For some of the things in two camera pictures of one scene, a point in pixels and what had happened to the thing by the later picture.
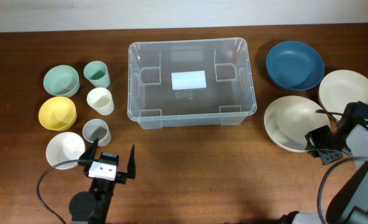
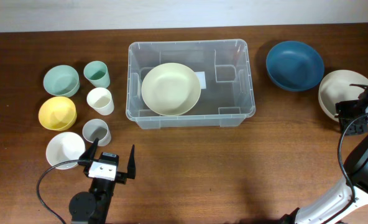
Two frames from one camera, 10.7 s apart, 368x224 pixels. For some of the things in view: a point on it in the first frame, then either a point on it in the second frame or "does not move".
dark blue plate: (294, 65) does not move
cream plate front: (340, 87) does not move
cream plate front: (288, 119) -> (171, 89)
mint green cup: (97, 72) does not move
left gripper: (120, 177) does not move
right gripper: (311, 137) -> (343, 106)
